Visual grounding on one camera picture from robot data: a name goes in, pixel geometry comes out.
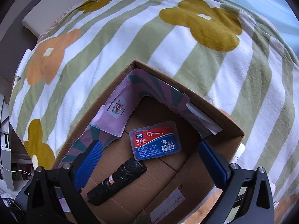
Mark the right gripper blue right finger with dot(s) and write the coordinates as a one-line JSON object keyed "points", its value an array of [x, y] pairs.
{"points": [[215, 163]]}

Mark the green striped floral blanket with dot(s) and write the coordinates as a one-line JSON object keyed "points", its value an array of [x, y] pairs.
{"points": [[215, 68]]}

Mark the open cardboard box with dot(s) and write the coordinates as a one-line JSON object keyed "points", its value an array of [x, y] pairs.
{"points": [[148, 116]]}

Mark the black bag bundle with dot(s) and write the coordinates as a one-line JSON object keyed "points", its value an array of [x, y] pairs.
{"points": [[122, 177]]}

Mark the light blue sheer curtain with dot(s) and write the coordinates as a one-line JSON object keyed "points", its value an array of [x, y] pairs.
{"points": [[280, 14]]}

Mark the white bed frame panel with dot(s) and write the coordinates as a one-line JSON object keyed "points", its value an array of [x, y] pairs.
{"points": [[46, 14]]}

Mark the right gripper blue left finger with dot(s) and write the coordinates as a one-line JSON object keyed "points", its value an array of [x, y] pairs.
{"points": [[85, 163]]}

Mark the red blue floss pick case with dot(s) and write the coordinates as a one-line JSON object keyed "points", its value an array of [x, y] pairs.
{"points": [[155, 141]]}

